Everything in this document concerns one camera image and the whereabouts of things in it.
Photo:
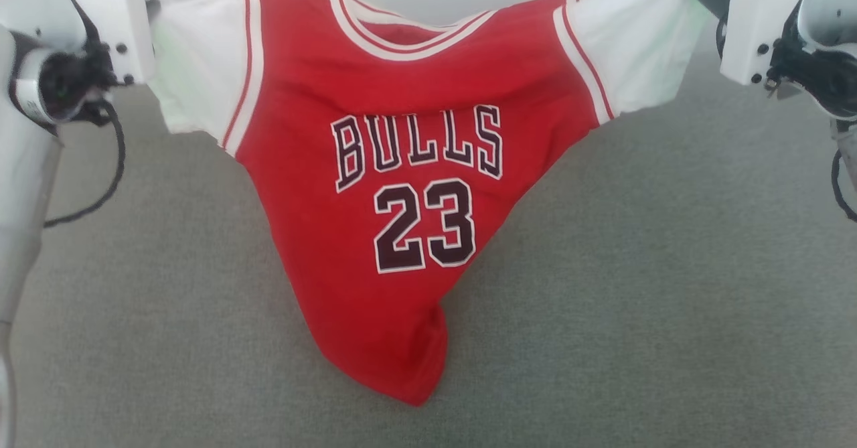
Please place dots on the red Bulls 23 jersey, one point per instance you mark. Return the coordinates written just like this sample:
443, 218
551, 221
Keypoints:
402, 301

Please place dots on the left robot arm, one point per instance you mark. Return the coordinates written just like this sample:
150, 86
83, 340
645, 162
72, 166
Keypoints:
23, 180

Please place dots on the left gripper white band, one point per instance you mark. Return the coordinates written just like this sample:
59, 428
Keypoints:
114, 19

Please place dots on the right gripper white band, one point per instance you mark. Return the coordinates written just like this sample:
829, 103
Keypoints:
763, 19

